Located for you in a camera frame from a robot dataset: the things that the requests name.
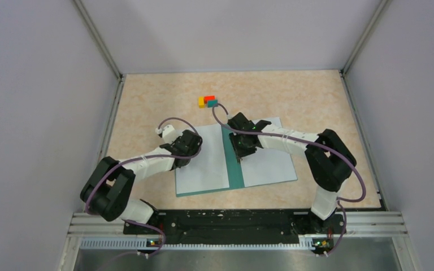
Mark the teal block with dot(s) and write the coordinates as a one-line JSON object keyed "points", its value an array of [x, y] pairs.
{"points": [[211, 103]]}

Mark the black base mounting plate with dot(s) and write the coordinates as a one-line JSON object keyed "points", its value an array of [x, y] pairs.
{"points": [[238, 226]]}

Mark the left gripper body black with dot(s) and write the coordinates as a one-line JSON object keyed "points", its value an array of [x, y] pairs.
{"points": [[194, 152]]}

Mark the red block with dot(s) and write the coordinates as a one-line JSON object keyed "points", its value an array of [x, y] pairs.
{"points": [[208, 98]]}

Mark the left aluminium corner post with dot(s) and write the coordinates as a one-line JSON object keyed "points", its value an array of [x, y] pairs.
{"points": [[97, 38]]}

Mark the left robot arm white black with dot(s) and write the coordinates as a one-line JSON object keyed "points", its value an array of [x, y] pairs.
{"points": [[107, 192]]}

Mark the yellow block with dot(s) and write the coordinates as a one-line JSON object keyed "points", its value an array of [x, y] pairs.
{"points": [[201, 102]]}

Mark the green file folder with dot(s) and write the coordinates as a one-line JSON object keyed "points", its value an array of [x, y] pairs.
{"points": [[233, 167]]}

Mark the right aluminium corner post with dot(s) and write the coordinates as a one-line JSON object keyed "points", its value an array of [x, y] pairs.
{"points": [[367, 32]]}

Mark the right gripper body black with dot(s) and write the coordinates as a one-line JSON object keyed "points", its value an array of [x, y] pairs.
{"points": [[241, 147]]}

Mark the aluminium frame rail front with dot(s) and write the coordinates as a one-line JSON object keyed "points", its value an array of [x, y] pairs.
{"points": [[96, 232]]}

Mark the printed white paper sheet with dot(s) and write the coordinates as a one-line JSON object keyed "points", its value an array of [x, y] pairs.
{"points": [[266, 167]]}

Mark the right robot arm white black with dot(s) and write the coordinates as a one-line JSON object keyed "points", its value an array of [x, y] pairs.
{"points": [[330, 161]]}

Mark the aluminium corner post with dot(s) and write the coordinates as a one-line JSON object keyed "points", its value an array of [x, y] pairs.
{"points": [[367, 32], [97, 38]]}

